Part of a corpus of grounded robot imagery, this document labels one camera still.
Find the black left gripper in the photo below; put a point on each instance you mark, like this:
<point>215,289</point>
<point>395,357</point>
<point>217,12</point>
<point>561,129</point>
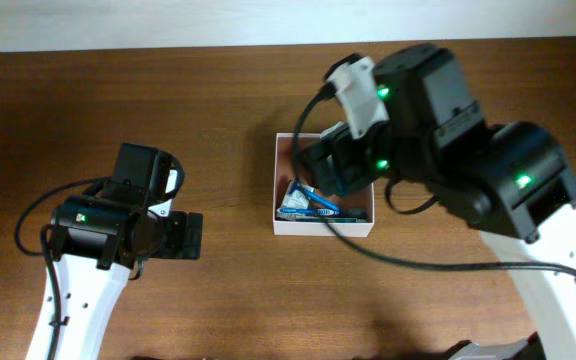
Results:
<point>188,235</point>

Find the blue white toothbrush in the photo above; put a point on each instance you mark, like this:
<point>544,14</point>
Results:
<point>325,212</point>

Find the blue disposable razor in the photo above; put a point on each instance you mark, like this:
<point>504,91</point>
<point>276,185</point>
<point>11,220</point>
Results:
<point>312,195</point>

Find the white box pink interior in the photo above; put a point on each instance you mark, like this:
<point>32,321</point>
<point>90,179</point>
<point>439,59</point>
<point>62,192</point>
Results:
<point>283,174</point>

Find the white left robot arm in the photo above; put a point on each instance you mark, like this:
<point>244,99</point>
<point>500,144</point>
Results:
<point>98,241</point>

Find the green white Dettol soap box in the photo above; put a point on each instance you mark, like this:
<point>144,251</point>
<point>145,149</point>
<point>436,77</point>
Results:
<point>295,197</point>

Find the teal Colgate toothpaste tube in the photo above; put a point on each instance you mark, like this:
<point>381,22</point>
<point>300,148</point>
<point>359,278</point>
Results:
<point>341,219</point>

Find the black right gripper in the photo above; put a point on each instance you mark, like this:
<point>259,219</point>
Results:
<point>325,167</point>

